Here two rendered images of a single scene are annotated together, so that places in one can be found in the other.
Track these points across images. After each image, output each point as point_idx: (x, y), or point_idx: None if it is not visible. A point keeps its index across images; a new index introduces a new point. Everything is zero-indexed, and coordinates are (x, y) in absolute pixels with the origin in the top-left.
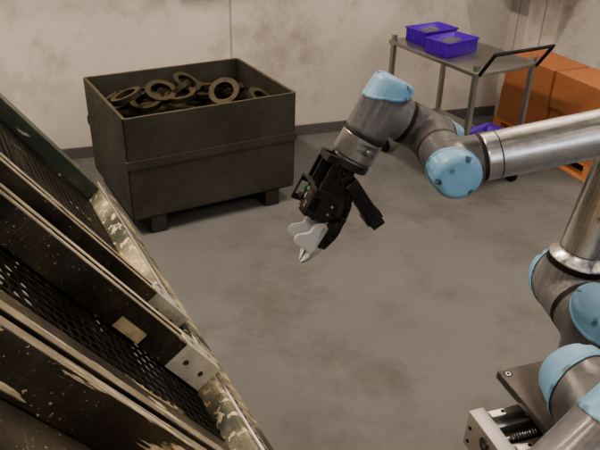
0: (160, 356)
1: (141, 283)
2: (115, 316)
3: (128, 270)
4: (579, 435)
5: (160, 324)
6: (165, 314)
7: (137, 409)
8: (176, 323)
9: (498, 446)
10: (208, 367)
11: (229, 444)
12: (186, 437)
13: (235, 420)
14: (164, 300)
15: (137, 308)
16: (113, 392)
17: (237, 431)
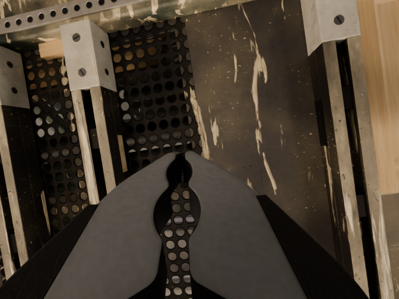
0: (116, 104)
1: (9, 130)
2: (126, 178)
3: (12, 156)
4: None
5: (108, 134)
6: (8, 75)
7: (386, 263)
8: (5, 54)
9: None
10: (95, 38)
11: (186, 13)
12: (370, 197)
13: (163, 8)
14: (0, 89)
15: (115, 170)
16: (386, 288)
17: (179, 8)
